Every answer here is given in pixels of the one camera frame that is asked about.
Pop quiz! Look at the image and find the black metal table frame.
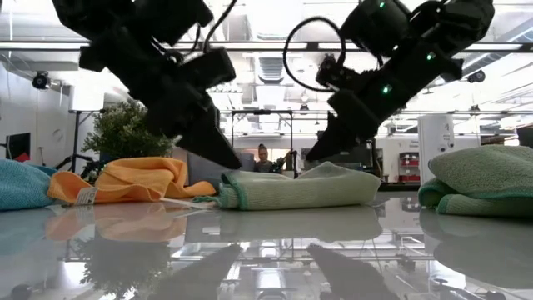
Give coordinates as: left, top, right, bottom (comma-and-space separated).
376, 182, 421, 193

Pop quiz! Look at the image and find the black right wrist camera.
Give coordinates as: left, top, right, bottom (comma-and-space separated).
316, 53, 367, 91

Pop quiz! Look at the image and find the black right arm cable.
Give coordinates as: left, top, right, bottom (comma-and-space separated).
282, 16, 347, 93

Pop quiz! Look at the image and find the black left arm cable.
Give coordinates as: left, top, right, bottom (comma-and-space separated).
202, 0, 238, 53

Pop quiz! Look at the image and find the black computer monitor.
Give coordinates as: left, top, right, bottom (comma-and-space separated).
356, 137, 374, 168

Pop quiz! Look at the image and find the light green microfiber towel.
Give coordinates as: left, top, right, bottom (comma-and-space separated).
193, 161, 382, 212
417, 144, 533, 220

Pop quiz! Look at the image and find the blue microfiber towel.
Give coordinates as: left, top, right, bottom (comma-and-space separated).
0, 157, 57, 212

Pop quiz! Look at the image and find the white cabinet pillar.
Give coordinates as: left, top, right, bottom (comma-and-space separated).
417, 114, 456, 184

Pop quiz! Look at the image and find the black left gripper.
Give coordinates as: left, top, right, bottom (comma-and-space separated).
78, 30, 243, 171

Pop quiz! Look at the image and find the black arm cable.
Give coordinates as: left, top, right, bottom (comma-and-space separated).
202, 0, 238, 53
282, 16, 347, 93

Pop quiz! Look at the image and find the small green potted plant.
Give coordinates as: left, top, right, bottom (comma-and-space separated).
82, 99, 178, 158

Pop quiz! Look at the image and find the overhead light bar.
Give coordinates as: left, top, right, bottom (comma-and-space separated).
0, 41, 533, 52

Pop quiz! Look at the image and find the person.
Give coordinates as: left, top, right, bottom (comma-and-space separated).
253, 143, 276, 173

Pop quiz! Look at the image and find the orange microfiber towel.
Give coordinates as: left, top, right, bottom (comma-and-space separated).
47, 156, 217, 206

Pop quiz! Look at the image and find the silver ventilation duct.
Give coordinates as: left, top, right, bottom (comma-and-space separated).
245, 0, 305, 41

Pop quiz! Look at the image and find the black wall screen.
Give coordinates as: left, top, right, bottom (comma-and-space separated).
6, 132, 32, 162

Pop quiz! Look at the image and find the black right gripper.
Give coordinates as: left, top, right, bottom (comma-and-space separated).
306, 44, 464, 163

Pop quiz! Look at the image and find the white box light on stand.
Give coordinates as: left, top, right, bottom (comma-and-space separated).
68, 85, 105, 174

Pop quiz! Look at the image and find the red storage shelf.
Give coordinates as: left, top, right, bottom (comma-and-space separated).
398, 152, 421, 183

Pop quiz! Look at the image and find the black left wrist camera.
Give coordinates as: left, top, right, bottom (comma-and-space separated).
178, 47, 237, 91

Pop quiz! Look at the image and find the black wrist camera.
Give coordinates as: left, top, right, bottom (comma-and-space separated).
316, 53, 367, 91
178, 47, 237, 91

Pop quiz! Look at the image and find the dark grey plastic bin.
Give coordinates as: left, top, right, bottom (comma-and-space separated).
186, 152, 256, 188

